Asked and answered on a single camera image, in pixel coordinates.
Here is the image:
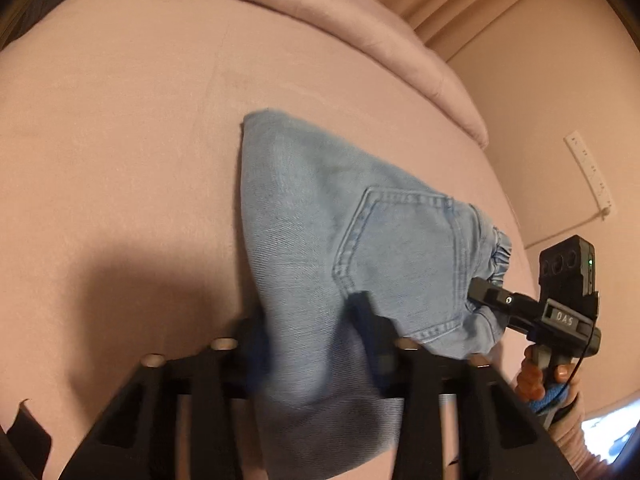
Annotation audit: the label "light blue denim pants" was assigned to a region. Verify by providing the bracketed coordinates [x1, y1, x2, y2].
[239, 107, 515, 475]

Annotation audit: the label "pink folded blanket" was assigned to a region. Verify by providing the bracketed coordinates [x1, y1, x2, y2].
[75, 0, 490, 150]

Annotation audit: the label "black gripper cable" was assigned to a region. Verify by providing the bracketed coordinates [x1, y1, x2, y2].
[564, 326, 602, 387]

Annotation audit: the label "black strap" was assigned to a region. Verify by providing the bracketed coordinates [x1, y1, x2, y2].
[4, 399, 53, 480]

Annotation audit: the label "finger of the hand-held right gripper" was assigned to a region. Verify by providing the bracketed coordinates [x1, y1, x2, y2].
[467, 277, 547, 334]

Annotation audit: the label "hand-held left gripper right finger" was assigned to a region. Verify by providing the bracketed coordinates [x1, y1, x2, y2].
[349, 291, 581, 480]

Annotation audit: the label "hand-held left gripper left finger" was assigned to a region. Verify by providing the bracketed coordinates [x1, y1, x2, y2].
[60, 319, 272, 480]

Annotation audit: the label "person's right forearm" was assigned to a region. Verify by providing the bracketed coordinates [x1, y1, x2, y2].
[547, 389, 607, 468]

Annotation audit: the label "person's right hand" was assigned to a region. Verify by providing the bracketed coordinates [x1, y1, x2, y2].
[515, 347, 585, 411]

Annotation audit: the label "pink bed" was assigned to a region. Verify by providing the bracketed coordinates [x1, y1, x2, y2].
[0, 0, 536, 480]

